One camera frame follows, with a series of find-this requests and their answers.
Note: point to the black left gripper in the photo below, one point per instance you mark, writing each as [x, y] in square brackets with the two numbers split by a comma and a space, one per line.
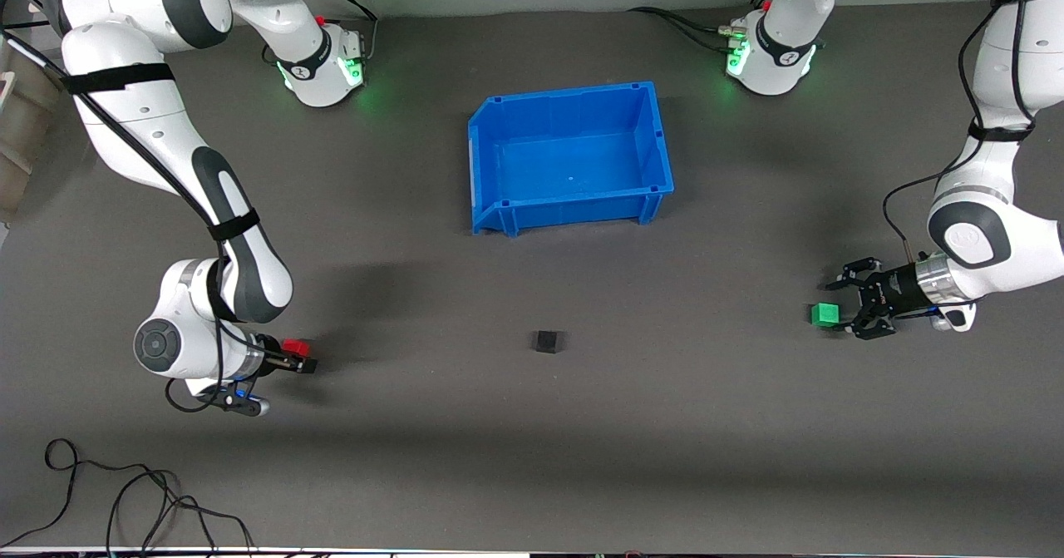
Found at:
[896, 288]

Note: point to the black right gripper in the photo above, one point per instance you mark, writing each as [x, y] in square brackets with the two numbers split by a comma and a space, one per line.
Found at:
[272, 359]

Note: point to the small red cube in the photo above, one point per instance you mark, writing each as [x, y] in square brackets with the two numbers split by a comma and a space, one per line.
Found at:
[296, 347]

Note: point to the small green cube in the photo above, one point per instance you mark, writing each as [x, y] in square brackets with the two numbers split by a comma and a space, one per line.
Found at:
[825, 314]

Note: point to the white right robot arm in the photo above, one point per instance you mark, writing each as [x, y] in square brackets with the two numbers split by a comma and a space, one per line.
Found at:
[158, 134]

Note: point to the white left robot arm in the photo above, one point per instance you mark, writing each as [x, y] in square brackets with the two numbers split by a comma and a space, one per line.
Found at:
[997, 225]

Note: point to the small black cube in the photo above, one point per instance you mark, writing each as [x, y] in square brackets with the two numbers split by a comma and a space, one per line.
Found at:
[546, 342]

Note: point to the dark grey table mat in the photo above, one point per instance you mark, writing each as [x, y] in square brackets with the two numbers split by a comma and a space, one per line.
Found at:
[532, 458]

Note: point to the blue plastic bin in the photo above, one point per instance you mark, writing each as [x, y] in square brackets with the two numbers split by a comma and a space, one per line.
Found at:
[573, 167]

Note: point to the beige plastic crate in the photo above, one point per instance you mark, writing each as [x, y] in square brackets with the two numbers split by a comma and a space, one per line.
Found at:
[25, 125]

